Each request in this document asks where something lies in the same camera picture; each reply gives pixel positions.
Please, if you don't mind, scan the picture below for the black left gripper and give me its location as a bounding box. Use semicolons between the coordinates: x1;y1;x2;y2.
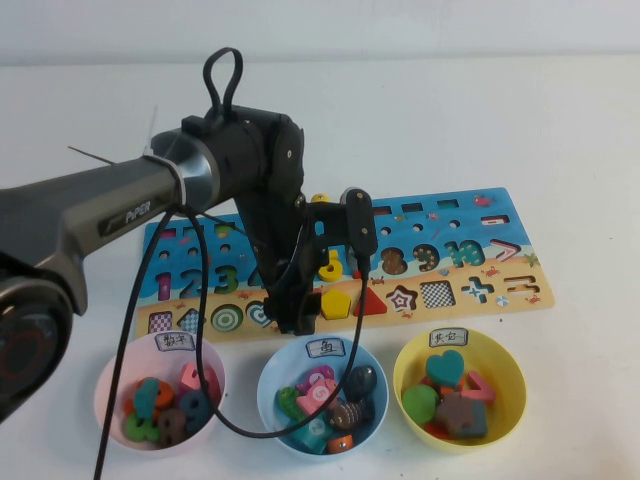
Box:
260;199;327;337

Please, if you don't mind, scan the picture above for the yellow pentagon piece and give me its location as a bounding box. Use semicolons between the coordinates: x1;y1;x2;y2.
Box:
320;289;352;321

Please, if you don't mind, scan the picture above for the paper label on blue bowl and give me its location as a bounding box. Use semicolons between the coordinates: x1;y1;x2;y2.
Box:
305;339;346;359

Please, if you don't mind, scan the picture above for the blue plastic bowl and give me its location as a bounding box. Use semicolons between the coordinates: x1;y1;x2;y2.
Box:
256;335;390;455

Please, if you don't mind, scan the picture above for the yellow number six piece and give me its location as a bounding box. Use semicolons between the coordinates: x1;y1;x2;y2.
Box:
319;249;344;281

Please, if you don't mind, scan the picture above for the red triangle piece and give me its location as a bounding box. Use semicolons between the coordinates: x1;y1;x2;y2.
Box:
352;287;389;317

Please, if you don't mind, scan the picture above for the paper label on pink bowl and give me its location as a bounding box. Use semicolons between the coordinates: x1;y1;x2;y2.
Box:
155;332;195;353

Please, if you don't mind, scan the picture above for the dark blue number nine piece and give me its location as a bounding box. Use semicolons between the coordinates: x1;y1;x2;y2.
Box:
178;389;212;426

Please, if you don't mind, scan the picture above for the orange number piece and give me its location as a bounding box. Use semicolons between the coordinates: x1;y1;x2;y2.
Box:
123;384;176;416

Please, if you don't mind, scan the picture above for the green circle piece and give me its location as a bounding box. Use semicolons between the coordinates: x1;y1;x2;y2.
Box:
402;384;441;426

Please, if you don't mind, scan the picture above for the paper label on yellow bowl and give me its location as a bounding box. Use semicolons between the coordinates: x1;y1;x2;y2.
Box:
428;329;469;347

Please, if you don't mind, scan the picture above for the colourful wooden puzzle board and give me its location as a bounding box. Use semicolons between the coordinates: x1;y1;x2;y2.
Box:
133;187;557;346

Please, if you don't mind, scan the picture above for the teal heart piece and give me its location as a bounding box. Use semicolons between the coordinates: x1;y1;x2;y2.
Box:
424;349;466;390

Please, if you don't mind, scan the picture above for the brown number eight piece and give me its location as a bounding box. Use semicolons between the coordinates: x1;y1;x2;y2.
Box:
158;407;189;449

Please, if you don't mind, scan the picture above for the teal number piece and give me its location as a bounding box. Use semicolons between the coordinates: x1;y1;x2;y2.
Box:
133;378;162;420

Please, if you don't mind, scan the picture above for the brown star piece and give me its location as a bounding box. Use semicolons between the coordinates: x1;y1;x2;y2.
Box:
433;392;476;434

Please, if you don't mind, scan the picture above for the pink plastic bowl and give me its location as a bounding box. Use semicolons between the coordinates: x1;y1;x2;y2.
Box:
93;333;227;451

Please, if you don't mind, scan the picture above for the pink greater-than sign piece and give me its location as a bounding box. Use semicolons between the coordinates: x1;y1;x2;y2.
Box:
462;370;497;405

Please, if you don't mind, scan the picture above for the blue-grey square piece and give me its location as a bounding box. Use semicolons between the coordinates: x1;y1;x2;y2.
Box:
457;402;489;440

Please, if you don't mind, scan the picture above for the yellow plastic bowl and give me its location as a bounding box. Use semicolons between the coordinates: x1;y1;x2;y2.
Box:
392;328;527;455

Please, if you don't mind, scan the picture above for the purple fish block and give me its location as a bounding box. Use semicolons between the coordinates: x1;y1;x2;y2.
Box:
295;365;335;394

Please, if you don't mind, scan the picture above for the green fish block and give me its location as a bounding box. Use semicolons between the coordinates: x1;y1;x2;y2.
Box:
276;387;304;419

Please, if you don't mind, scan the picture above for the pink fish block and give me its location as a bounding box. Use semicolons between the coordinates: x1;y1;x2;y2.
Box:
295;378;341;419

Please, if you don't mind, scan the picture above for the black fish block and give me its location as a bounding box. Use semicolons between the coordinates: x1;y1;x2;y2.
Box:
344;365;377;404

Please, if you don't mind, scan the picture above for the brown fish block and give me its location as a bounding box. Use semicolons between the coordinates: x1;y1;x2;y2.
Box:
327;399;375;431

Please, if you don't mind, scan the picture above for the teal fish block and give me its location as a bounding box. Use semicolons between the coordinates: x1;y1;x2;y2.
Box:
283;418;334;454

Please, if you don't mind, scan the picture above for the orange fish block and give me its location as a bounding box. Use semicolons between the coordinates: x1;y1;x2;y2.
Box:
327;433;355;455

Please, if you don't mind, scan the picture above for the black camera cable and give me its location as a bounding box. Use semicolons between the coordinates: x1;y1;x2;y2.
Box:
184;202;372;437

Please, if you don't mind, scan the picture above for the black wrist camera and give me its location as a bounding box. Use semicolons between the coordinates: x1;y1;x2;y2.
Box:
305;187;376;277

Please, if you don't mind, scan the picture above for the white cable tie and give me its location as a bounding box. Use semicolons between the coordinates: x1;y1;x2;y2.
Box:
142;103;189;207

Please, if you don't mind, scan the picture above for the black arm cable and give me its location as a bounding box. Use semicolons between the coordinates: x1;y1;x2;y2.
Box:
92;212;174;480

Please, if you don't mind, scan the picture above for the black looped cable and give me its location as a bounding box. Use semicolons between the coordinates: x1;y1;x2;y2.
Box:
203;47;245;121

